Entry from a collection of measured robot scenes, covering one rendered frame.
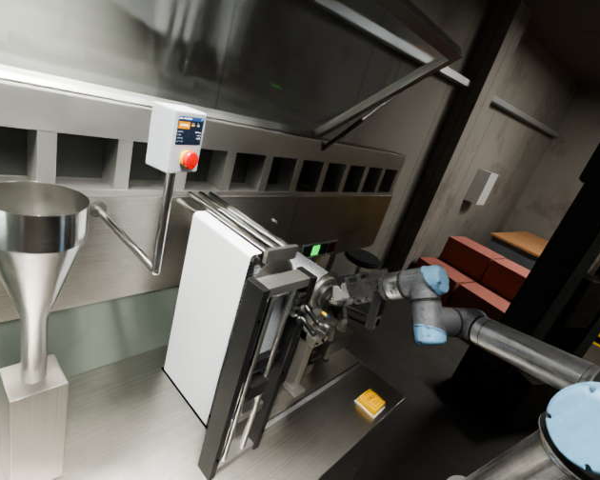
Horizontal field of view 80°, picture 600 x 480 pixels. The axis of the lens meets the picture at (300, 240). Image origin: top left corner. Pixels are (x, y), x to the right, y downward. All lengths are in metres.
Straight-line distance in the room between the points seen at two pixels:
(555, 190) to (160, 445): 6.85
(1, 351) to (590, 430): 1.15
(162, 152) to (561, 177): 6.93
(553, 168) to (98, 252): 6.93
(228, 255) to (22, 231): 0.41
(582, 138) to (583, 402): 6.70
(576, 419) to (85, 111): 1.01
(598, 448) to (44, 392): 0.89
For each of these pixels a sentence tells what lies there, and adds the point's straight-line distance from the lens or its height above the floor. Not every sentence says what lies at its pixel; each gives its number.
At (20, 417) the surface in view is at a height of 1.12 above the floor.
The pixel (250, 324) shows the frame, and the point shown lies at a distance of 0.72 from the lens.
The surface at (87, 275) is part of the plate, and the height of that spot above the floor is 1.23.
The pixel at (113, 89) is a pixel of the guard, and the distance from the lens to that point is 0.92.
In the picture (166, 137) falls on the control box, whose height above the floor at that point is 1.66.
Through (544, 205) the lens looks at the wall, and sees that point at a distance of 7.27.
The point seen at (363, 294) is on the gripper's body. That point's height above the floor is 1.33.
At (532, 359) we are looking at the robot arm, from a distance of 0.92.
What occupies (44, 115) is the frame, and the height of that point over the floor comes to 1.61.
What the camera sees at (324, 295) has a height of 1.26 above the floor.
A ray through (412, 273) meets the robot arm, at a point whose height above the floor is 1.46.
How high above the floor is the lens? 1.78
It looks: 21 degrees down
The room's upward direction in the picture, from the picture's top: 18 degrees clockwise
